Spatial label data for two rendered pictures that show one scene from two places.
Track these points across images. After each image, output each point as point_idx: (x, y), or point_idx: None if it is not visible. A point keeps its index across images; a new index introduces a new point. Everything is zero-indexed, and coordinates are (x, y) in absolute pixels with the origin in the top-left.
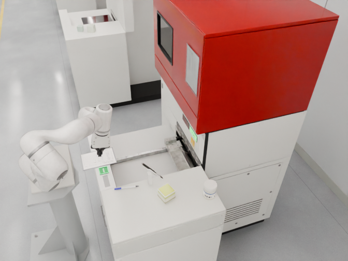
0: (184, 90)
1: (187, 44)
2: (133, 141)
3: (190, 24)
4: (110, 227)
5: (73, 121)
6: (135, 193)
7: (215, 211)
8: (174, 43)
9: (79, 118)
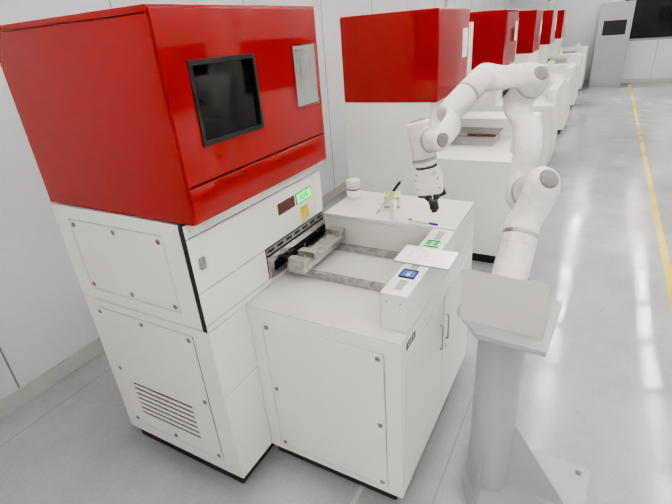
0: (298, 128)
1: (292, 46)
2: (330, 307)
3: (291, 10)
4: (468, 208)
5: (485, 63)
6: (418, 217)
7: (365, 191)
8: (262, 76)
9: (475, 70)
